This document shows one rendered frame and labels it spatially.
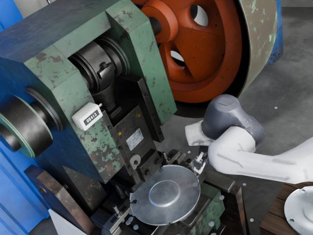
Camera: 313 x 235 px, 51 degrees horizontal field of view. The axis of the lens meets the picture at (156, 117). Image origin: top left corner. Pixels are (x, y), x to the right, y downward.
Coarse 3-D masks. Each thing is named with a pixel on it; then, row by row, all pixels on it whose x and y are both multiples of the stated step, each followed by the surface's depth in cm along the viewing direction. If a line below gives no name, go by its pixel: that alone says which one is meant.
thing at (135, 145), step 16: (112, 112) 111; (128, 112) 111; (128, 128) 112; (144, 128) 118; (128, 144) 114; (144, 144) 120; (144, 160) 119; (160, 160) 123; (128, 176) 122; (144, 176) 120
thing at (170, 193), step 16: (160, 176) 137; (176, 176) 135; (192, 176) 133; (144, 192) 133; (160, 192) 130; (176, 192) 128; (192, 192) 126; (144, 208) 127; (160, 208) 125; (176, 208) 123; (192, 208) 120; (160, 224) 119
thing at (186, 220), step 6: (204, 198) 123; (198, 204) 122; (204, 204) 121; (192, 210) 120; (198, 210) 120; (186, 216) 119; (192, 216) 118; (174, 222) 131; (186, 222) 117; (192, 222) 117
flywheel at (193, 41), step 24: (144, 0) 122; (168, 0) 114; (192, 0) 108; (216, 0) 98; (168, 24) 117; (192, 24) 116; (216, 24) 108; (240, 24) 98; (168, 48) 130; (192, 48) 122; (216, 48) 114; (240, 48) 103; (168, 72) 140; (192, 72) 130; (216, 72) 120; (240, 72) 115; (192, 96) 134; (216, 96) 125
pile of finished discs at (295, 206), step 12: (300, 192) 161; (312, 192) 159; (288, 204) 158; (300, 204) 156; (312, 204) 154; (288, 216) 153; (300, 216) 151; (312, 216) 149; (300, 228) 147; (312, 228) 145
